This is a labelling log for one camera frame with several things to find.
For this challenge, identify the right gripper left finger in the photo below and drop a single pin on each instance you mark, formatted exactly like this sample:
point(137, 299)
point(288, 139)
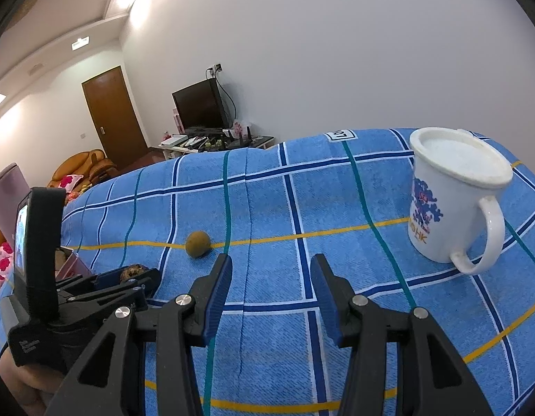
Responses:
point(108, 377)

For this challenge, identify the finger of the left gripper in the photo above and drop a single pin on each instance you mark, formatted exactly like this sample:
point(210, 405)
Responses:
point(107, 298)

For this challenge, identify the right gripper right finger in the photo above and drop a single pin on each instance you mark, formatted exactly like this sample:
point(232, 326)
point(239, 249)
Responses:
point(432, 378)

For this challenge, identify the shrivelled dark passion fruit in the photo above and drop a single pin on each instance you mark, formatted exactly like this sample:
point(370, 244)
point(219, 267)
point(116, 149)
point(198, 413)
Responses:
point(131, 271)

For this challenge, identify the small brown-green longan fruit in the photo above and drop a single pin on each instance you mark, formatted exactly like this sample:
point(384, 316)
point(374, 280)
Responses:
point(198, 244)

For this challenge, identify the rectangular metal tin tray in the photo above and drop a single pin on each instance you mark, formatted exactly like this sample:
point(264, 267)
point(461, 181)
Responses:
point(69, 264)

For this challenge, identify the pink floral cushion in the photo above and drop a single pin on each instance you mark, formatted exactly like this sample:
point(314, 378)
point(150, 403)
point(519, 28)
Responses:
point(6, 261)
point(69, 182)

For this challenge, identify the orange leather armchair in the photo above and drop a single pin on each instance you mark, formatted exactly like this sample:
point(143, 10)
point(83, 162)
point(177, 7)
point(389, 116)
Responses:
point(93, 165)

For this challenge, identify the brown wooden door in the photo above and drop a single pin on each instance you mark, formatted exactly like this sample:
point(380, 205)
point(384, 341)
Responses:
point(114, 117)

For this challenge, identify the white tv stand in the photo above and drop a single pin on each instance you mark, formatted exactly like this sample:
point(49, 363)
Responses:
point(180, 144)

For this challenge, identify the white printed mug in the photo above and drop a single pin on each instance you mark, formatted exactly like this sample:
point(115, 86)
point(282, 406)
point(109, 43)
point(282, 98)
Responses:
point(455, 214)

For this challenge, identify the blue plaid tablecloth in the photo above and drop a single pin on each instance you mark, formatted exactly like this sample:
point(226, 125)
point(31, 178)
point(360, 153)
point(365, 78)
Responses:
point(346, 195)

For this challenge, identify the black television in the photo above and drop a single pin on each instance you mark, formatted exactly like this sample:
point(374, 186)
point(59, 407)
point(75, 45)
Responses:
point(200, 106)

